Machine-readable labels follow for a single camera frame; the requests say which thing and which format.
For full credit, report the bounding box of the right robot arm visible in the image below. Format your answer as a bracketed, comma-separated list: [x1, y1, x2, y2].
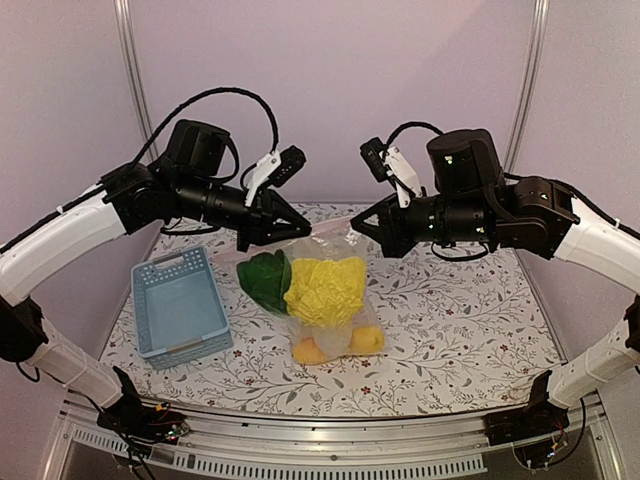
[351, 129, 639, 445]

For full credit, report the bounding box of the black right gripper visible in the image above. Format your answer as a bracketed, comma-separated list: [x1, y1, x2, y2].
[353, 190, 496, 255]

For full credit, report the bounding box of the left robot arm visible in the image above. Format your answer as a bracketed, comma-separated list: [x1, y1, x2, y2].
[1, 110, 311, 444]

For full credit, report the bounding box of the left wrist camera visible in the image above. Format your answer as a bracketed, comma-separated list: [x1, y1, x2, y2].
[244, 146, 307, 207]

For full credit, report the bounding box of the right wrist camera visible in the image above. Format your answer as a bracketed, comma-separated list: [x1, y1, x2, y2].
[360, 137, 426, 208]

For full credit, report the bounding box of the orange mango toy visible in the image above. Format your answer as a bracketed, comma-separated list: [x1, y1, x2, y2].
[292, 337, 328, 365]

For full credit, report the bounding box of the front aluminium table rail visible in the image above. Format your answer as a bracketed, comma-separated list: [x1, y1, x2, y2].
[40, 393, 631, 479]

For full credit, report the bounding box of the clear pink zip top bag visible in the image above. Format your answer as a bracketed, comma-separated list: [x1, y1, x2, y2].
[219, 217, 387, 366]

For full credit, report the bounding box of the light blue plastic basket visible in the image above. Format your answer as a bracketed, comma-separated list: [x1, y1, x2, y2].
[131, 246, 233, 371]

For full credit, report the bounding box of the yellow lemon toy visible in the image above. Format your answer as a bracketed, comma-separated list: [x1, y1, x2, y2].
[349, 325, 385, 355]

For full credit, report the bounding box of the yellow napa cabbage toy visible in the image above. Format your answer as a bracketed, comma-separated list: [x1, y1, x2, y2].
[284, 257, 367, 328]

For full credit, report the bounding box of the green bok choy toy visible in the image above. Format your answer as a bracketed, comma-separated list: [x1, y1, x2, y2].
[236, 249, 292, 316]

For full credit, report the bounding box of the right rear aluminium frame post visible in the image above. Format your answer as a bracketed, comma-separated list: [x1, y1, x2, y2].
[504, 0, 550, 173]

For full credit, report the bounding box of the floral patterned table mat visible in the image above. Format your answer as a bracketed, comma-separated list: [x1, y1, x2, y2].
[101, 230, 564, 417]

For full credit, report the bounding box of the aluminium frame post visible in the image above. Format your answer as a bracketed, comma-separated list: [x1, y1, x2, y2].
[504, 0, 550, 173]
[114, 0, 151, 140]

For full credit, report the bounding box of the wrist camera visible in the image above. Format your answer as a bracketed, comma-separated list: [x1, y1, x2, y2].
[360, 137, 426, 208]
[244, 146, 307, 207]

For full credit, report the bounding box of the left rear aluminium frame post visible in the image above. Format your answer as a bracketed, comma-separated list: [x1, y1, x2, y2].
[114, 0, 151, 140]

